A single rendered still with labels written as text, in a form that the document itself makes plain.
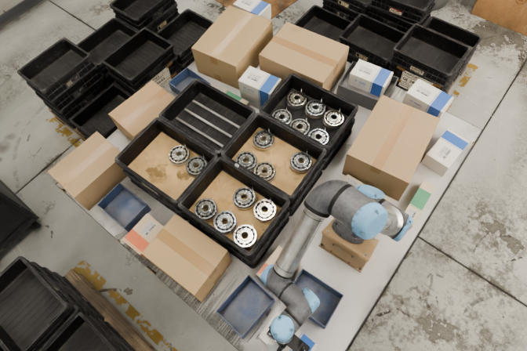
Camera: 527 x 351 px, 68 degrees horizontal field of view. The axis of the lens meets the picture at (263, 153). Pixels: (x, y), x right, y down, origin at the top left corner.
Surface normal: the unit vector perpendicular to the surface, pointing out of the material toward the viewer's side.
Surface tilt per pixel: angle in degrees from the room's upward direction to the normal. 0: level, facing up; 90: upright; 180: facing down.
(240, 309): 0
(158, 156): 0
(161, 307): 0
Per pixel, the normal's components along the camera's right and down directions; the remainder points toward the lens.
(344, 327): -0.05, -0.51
